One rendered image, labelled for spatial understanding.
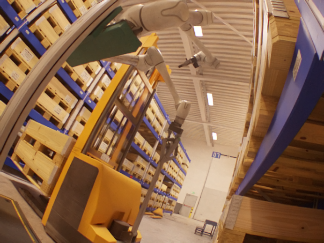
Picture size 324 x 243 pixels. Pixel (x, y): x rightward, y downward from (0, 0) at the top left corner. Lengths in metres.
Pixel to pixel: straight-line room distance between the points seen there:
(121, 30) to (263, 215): 1.26
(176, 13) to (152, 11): 0.12
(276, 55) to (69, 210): 1.66
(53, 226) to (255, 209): 1.62
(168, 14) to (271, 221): 1.25
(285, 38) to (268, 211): 0.97
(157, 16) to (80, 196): 1.41
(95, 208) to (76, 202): 0.22
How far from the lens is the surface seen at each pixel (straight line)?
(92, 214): 1.48
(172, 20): 0.89
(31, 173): 2.40
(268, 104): 0.73
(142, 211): 1.67
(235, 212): 1.15
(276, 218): 1.20
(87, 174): 1.58
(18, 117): 0.75
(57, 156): 1.97
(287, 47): 0.48
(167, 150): 1.69
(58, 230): 1.75
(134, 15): 0.97
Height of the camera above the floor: 0.80
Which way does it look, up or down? 23 degrees up
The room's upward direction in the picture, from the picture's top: 23 degrees clockwise
